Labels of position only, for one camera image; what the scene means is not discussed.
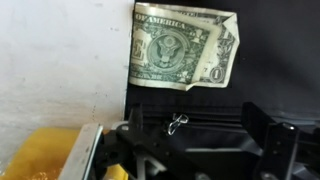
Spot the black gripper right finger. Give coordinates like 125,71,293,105
242,101,300,180

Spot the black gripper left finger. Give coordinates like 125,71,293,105
95,104,202,180

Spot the silver zipper pull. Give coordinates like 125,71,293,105
167,112,190,136

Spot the black zip jacket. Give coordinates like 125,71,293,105
123,0,320,180

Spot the yellow block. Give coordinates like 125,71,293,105
0,127,129,180

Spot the one dollar bill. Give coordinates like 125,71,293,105
128,2,241,92

